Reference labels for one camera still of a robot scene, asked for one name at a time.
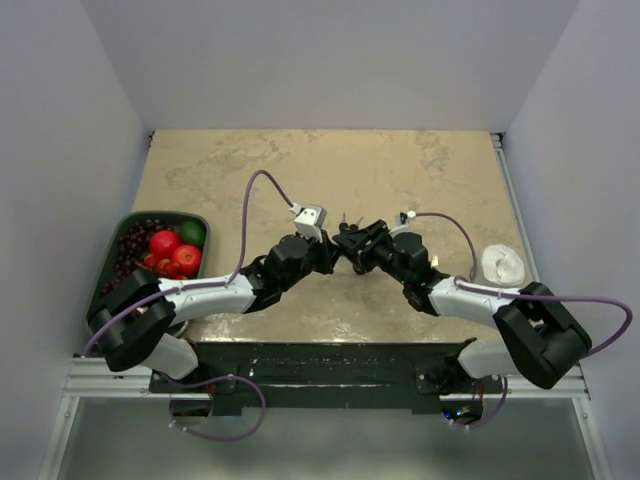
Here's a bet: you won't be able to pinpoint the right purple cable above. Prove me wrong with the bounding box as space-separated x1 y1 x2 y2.
412 211 633 430

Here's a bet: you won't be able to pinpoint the dark green fruit tray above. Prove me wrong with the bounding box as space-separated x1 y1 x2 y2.
86 210 211 321

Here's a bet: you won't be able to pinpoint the aluminium frame rail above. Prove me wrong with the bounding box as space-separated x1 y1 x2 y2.
63 358 590 400

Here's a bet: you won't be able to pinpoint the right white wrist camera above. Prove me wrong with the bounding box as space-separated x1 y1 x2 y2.
389 210 417 238

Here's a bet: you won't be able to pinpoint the purple cable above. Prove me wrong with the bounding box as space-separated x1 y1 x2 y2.
412 211 633 430
83 170 301 441

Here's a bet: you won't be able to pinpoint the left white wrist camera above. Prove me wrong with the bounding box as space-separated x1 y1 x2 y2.
289 203 327 241

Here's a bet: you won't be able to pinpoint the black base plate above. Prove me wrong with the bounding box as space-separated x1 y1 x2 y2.
149 342 502 420

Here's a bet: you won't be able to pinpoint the red toy cherries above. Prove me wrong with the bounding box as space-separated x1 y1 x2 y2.
142 245 202 280

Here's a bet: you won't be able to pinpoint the green toy lime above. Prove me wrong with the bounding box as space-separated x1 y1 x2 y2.
178 221 207 248

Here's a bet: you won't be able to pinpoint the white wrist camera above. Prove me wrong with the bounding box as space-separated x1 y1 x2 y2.
389 210 417 238
289 203 327 241

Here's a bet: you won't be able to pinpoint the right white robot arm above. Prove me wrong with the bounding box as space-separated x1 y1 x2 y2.
333 221 592 393

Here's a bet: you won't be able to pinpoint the red toy apple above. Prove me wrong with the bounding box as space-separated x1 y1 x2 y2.
149 230 182 259

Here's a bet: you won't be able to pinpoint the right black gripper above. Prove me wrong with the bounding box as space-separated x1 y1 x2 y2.
332 220 410 287

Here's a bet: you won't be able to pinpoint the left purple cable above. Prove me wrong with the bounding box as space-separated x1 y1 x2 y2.
83 170 301 441

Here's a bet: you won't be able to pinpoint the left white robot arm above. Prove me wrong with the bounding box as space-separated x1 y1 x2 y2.
84 232 339 392

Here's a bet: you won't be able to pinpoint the dark red grape bunch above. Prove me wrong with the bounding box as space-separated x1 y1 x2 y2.
100 217 165 297

